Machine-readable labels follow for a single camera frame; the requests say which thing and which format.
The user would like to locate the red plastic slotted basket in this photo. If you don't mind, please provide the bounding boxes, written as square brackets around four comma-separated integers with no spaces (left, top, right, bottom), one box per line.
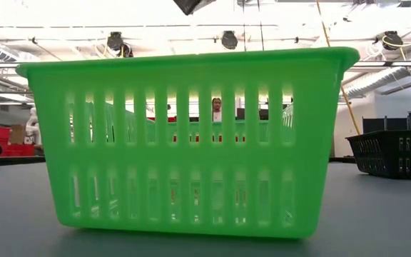
[172,134,246,143]

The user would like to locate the green plastic slotted basket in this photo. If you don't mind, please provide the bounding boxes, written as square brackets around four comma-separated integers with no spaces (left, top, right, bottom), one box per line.
[15,46,361,239]

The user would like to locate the black plastic slotted basket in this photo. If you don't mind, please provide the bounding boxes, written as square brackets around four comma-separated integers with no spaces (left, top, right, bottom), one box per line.
[345,129,411,181]

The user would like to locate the person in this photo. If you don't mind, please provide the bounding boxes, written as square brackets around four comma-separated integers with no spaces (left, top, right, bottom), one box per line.
[211,97,223,123]

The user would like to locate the white figure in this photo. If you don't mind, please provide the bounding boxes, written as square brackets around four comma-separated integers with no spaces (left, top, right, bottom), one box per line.
[25,106,43,146]

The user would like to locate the red storage crates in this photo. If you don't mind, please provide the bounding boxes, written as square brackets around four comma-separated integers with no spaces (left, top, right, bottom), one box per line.
[0,126,36,157]

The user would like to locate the blue-grey table mat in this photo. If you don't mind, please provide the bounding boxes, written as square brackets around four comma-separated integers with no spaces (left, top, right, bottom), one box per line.
[0,162,411,257]

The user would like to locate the cardboard box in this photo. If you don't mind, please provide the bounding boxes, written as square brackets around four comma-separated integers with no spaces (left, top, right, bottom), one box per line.
[9,124,27,145]

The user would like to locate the black ceiling cable reel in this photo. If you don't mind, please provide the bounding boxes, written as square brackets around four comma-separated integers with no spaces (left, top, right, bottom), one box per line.
[220,30,239,51]
[382,30,403,51]
[106,31,125,51]

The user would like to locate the long black cable with coil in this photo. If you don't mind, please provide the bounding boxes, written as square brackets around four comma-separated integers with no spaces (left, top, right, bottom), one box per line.
[259,0,265,51]

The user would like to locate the yellow cable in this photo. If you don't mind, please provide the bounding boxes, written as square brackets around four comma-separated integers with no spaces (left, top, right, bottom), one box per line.
[315,0,362,136]

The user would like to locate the silver ventilation duct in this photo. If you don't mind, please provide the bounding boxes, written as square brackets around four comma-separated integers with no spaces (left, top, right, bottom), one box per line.
[343,65,411,98]

